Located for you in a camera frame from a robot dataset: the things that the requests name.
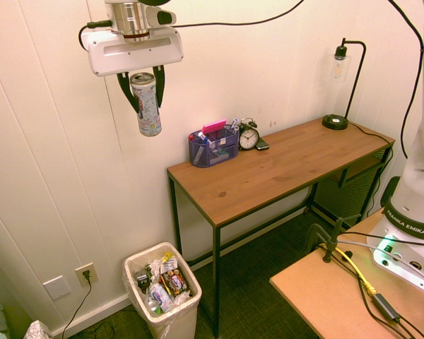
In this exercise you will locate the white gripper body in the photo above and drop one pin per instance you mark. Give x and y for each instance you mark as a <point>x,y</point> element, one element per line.
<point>138,56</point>

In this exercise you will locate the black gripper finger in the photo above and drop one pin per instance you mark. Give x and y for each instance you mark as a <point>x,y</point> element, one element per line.
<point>125,90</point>
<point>160,84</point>

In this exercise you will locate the white printed drink can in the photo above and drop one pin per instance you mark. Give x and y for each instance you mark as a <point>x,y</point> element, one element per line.
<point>149,118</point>

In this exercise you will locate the crushed white can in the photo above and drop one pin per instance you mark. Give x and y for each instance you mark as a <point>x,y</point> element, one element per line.
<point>160,296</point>

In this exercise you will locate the white trash bin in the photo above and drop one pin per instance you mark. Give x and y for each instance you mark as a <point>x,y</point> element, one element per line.
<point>178,319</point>

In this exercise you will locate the pink sticky note pad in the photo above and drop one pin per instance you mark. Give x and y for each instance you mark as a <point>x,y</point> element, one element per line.
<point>215,125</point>

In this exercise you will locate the purple mesh desk organizer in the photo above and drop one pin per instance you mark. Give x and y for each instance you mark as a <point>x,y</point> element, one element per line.
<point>205,156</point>

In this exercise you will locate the black twin-bell alarm clock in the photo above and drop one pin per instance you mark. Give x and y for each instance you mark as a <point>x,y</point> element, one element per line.
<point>249,138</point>

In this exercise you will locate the black phone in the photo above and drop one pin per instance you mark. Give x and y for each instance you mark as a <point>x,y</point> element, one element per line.
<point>263,144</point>

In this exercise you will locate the black desk lamp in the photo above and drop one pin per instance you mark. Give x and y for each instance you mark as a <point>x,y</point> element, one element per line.
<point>335,122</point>

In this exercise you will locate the brown candy wrapper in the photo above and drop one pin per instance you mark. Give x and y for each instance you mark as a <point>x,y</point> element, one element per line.
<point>174,282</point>

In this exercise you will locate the black metal clamp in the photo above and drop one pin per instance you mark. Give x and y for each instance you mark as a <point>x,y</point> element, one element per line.
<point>330,247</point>

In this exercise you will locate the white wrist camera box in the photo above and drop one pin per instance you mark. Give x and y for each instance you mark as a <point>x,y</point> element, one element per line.
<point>164,17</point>

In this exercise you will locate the wooden desk with black frame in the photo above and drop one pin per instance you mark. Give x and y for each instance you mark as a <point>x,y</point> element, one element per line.
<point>268,169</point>

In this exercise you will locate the white wall outlet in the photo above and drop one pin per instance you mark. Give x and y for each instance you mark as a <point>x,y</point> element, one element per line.
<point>86,273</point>

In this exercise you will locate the white blank wall plate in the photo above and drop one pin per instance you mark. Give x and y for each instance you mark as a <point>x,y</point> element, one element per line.
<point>57,287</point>

